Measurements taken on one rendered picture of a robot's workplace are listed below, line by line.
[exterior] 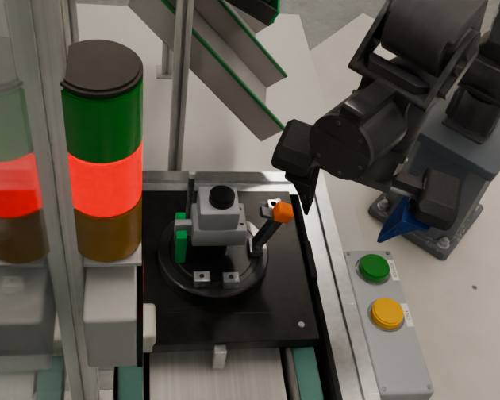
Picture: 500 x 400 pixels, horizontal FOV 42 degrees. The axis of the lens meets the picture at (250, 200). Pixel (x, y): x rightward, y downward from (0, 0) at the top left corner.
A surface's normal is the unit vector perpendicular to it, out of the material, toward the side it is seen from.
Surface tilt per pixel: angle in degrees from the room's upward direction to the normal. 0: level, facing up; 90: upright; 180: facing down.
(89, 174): 90
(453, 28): 36
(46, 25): 90
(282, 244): 0
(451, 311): 0
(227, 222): 90
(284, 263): 0
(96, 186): 90
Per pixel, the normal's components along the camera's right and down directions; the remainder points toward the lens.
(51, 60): 0.11, 0.75
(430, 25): -0.40, -0.03
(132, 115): 0.84, 0.47
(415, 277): 0.13, -0.66
